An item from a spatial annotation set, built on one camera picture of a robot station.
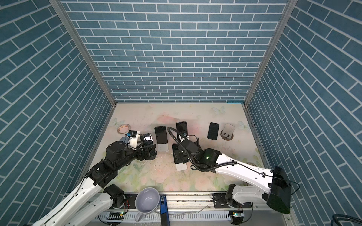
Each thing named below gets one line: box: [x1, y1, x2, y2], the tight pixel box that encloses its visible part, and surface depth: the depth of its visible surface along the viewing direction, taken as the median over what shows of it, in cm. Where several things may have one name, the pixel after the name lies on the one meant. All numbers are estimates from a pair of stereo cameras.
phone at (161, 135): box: [154, 125, 168, 145], surface depth 92 cm
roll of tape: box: [116, 123, 131, 135], surface depth 107 cm
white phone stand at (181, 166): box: [175, 162, 188, 171], surface depth 87 cm
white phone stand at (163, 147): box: [157, 143, 170, 153], surface depth 95 cm
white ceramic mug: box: [134, 186, 160, 223], surface depth 73 cm
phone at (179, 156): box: [171, 143, 190, 164], surface depth 80 cm
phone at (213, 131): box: [207, 122, 220, 141], surface depth 106 cm
